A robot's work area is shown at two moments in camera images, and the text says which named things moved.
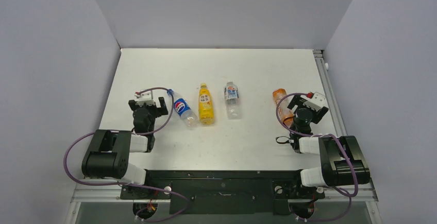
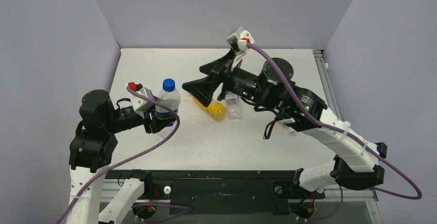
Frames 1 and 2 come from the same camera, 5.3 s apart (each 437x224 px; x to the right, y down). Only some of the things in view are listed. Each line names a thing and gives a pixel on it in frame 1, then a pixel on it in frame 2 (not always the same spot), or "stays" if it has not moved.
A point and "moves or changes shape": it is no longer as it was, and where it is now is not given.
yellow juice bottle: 206,110 moves or changes shape
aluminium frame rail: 365,192 stays
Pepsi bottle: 183,109 to 170,96
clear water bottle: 231,95 stays
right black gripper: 307,107 to 224,77
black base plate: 221,192 stays
